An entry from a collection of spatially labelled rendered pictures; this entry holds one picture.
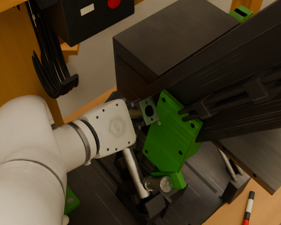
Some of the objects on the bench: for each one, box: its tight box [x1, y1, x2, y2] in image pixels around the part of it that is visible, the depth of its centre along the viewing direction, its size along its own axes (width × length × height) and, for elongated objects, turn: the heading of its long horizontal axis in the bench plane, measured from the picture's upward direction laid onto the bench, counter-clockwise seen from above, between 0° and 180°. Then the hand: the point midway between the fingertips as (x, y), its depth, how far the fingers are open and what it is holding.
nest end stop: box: [138, 203, 166, 218], centre depth 91 cm, size 4×7×6 cm, turn 130°
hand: (140, 112), depth 76 cm, fingers closed on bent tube, 3 cm apart
